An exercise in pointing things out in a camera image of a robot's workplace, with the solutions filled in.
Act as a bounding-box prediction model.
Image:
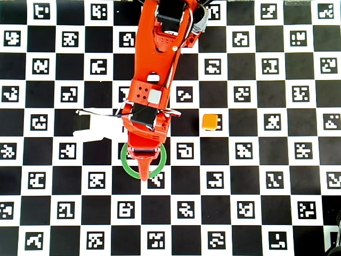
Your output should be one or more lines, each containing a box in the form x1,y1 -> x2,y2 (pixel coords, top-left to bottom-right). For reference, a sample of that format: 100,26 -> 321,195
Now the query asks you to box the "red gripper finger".
134,154 -> 157,182

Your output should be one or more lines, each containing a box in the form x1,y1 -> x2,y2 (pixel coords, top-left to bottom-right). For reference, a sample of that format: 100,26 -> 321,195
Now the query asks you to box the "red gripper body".
121,102 -> 182,156

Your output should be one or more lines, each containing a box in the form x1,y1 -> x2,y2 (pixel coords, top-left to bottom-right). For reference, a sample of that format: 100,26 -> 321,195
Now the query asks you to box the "orange cube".
202,114 -> 219,131

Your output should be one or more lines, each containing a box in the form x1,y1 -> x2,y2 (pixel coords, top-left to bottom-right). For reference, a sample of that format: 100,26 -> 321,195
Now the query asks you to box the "small grey square box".
148,89 -> 163,105

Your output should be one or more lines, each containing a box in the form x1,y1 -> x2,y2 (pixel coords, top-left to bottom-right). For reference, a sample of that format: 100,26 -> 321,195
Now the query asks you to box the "checkerboard marker mat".
0,0 -> 341,256

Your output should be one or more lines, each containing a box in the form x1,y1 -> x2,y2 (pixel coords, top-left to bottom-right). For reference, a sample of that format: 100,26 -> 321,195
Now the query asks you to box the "grey tape wrap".
193,5 -> 209,34

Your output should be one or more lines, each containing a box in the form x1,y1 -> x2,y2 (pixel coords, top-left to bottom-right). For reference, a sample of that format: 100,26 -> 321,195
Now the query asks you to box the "green ring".
120,142 -> 167,179

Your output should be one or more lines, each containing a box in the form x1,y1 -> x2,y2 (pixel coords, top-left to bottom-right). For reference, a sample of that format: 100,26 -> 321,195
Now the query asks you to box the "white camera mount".
73,106 -> 129,142

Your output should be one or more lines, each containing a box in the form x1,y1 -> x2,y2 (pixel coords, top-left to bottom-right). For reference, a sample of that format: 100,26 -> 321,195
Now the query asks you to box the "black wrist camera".
74,113 -> 91,131

